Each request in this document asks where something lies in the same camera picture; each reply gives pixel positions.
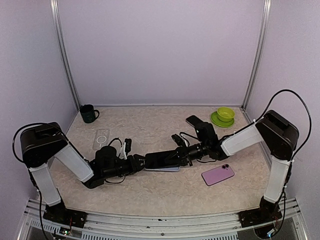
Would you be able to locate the black phone face up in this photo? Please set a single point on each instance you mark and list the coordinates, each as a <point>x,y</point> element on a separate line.
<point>156,159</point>

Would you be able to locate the dark green mug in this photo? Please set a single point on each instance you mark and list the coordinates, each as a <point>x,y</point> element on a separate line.
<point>89,114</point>

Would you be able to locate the purple-edged black-screen phone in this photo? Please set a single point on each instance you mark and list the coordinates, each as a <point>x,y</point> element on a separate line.
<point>193,120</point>

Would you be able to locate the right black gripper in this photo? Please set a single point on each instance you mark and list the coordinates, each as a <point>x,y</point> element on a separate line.
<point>183,157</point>

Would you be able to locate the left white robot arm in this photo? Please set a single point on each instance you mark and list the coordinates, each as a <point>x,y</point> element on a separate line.
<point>41,142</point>

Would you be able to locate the right aluminium frame post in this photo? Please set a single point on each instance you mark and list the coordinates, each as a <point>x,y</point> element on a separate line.
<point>258,53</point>

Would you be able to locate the pink phone face down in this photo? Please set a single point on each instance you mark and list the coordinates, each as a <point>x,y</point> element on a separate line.
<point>217,175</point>

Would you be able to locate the clear case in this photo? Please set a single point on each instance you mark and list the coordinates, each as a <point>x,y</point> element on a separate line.
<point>101,139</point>

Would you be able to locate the green bowl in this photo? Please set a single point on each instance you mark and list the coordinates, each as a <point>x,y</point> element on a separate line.
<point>225,114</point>

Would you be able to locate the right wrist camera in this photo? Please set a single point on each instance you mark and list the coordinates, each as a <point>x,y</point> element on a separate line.
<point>180,141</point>

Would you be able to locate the lavender phone case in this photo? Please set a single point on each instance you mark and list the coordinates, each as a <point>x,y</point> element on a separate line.
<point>163,169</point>

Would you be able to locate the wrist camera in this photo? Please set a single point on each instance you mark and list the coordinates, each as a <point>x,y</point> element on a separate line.
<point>126,148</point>
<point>180,141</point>

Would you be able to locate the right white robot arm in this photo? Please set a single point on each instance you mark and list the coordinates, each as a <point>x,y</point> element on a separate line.
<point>280,136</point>

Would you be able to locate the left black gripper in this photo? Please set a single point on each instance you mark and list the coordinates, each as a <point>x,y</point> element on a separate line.
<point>138,167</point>

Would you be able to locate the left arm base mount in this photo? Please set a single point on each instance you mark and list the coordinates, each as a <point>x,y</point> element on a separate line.
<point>59,213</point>

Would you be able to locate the front aluminium rail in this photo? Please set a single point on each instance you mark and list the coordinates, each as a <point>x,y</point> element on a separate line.
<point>102,226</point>

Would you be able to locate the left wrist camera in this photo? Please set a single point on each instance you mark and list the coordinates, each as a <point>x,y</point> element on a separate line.
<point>126,148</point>

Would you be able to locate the left aluminium frame post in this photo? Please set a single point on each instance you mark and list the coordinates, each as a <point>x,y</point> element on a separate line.
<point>54,5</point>

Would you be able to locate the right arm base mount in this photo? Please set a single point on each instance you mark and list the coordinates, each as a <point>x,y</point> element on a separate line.
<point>266,212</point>

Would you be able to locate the aluminium frame post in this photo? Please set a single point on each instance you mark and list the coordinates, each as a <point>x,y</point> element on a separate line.
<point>54,5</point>
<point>258,53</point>

